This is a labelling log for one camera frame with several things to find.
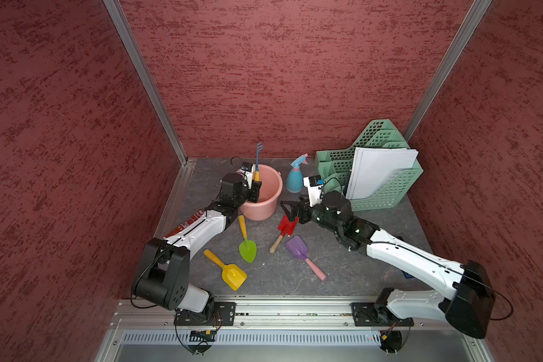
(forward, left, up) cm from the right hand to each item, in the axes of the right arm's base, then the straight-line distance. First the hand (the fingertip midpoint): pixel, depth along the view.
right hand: (289, 204), depth 74 cm
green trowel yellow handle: (-6, +17, -24) cm, 30 cm away
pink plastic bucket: (+15, +6, -8) cm, 18 cm away
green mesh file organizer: (+36, -26, -21) cm, 49 cm away
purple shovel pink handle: (-4, -3, -23) cm, 24 cm away
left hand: (+14, +13, -6) cm, 20 cm away
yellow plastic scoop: (-16, +21, -22) cm, 35 cm away
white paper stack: (+17, -34, -2) cm, 39 cm away
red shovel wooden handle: (+3, +1, -23) cm, 23 cm away
